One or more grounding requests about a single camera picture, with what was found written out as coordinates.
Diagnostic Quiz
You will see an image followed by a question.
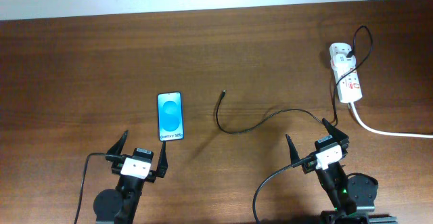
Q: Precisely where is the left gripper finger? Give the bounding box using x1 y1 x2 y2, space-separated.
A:
156 141 168 178
107 130 129 156

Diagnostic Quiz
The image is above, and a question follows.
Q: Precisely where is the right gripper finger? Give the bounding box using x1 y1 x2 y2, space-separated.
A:
322 118 349 146
286 134 300 165

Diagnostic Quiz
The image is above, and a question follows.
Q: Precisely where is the blue Galaxy smartphone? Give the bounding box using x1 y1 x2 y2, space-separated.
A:
157 91 184 141

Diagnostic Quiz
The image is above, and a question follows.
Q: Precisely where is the black USB charging cable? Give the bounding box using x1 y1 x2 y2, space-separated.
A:
215 25 374 135

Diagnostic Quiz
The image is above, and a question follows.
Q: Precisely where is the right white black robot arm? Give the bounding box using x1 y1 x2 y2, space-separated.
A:
286 119 397 224

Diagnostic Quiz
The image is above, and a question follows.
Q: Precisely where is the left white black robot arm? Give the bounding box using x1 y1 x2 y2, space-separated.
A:
93 131 168 224

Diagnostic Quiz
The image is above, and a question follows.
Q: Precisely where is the white USB charger adapter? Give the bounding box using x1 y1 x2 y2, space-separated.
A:
331 53 356 70

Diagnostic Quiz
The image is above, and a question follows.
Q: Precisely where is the white power strip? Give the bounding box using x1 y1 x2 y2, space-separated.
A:
329 43 362 104

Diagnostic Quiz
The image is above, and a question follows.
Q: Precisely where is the white power strip cord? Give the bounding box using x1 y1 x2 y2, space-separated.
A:
347 102 433 139

